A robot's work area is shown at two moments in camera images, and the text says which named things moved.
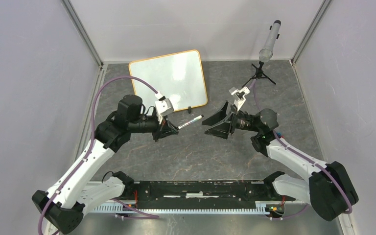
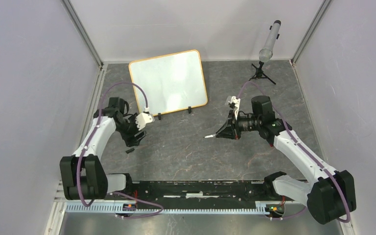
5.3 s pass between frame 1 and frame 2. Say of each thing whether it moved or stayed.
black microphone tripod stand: stayed
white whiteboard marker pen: moved
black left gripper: moved
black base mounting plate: stayed
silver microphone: stayed
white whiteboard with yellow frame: stayed
